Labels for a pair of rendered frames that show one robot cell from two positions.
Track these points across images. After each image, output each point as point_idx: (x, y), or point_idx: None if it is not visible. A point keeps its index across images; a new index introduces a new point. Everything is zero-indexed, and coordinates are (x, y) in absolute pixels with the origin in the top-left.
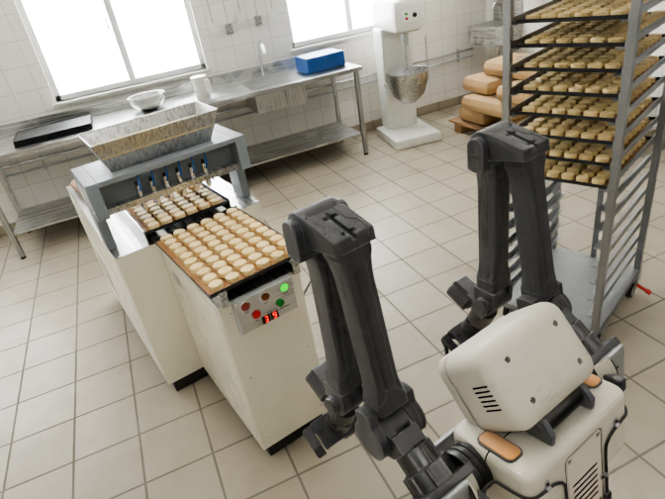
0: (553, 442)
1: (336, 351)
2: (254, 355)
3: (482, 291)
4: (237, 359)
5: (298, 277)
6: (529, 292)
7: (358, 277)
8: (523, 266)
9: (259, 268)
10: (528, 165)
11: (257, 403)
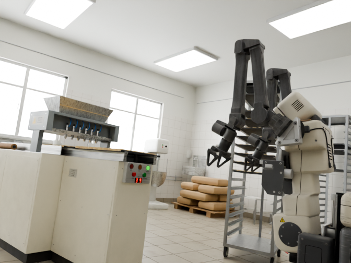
0: (320, 120)
1: (241, 93)
2: (123, 202)
3: (266, 129)
4: (115, 199)
5: (151, 169)
6: None
7: (261, 54)
8: None
9: None
10: (287, 74)
11: (113, 236)
